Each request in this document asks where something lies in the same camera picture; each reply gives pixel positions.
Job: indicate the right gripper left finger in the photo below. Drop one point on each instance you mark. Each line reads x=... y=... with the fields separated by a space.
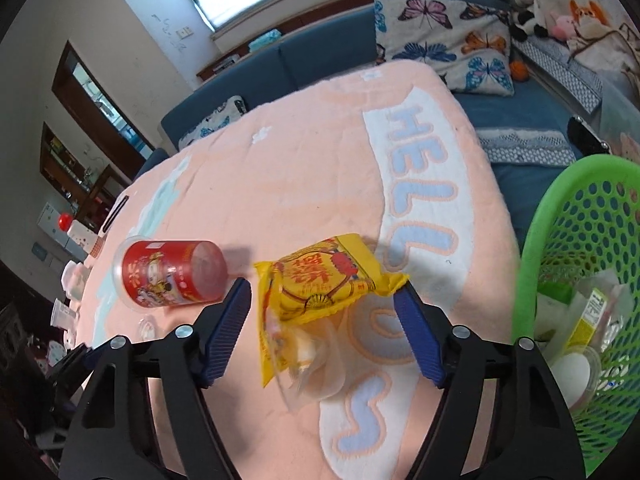
x=112 y=434

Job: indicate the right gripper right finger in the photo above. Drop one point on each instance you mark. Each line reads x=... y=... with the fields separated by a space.
x=531 y=435

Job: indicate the round clear lidded container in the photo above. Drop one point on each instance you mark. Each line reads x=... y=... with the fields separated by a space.
x=577 y=374

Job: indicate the yellow green snack pack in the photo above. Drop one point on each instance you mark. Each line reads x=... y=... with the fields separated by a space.
x=585 y=317

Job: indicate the red plastic snack cup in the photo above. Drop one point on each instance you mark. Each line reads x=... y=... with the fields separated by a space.
x=150 y=274

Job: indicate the yellow snack wrapper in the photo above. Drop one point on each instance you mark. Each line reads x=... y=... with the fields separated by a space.
x=309 y=285

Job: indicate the red capped white bottle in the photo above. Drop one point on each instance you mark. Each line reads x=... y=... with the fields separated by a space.
x=82 y=242

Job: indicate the green plastic basket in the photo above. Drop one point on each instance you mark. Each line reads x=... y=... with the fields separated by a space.
x=585 y=234

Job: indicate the black remote control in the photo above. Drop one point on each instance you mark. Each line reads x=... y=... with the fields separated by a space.
x=114 y=213

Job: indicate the dark wooden shelf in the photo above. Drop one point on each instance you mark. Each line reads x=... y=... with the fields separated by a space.
x=91 y=193

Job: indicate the pink patterned table blanket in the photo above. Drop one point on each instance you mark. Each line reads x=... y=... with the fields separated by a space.
x=372 y=428

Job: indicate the clear plastic storage box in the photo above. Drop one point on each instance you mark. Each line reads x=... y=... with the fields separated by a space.
x=619 y=116

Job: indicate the small butterfly cushion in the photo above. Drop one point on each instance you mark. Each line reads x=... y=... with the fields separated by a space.
x=222 y=116

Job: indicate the orange ball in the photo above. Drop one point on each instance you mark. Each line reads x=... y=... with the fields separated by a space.
x=519 y=71

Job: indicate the patterned grey white cloth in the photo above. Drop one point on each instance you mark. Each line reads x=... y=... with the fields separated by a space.
x=555 y=60

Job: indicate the butterfly print pillow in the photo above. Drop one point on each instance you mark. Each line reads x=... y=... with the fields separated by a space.
x=467 y=44

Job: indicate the pink plush toy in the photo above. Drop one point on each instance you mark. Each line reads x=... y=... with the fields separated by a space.
x=563 y=28

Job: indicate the cow plush toy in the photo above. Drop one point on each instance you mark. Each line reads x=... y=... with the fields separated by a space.
x=530 y=18

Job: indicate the orange fox plush toy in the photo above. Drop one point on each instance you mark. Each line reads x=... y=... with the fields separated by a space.
x=590 y=21

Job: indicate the teal tissue box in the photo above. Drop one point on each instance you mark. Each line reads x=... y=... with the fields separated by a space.
x=264 y=40

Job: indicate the doorway dark wooden frame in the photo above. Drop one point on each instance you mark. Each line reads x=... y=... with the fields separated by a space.
x=97 y=114

